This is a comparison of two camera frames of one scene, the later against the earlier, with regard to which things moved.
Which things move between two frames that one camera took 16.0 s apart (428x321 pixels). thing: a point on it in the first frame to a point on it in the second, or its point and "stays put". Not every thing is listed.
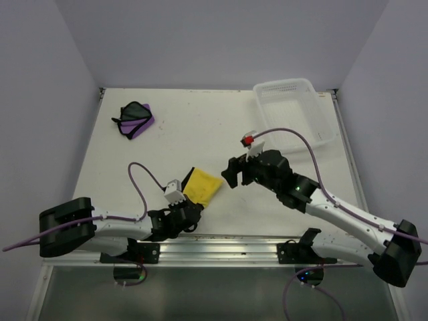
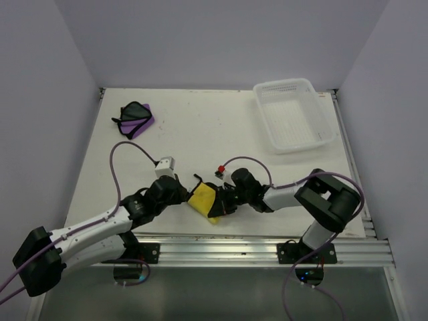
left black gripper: x=184 y=202 to x=180 y=192
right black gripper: x=235 y=166 to x=221 y=206
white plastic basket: x=293 y=104 stays put
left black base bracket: x=136 y=253 stays put
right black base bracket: x=300 y=253 stays put
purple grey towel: x=135 y=119 stays put
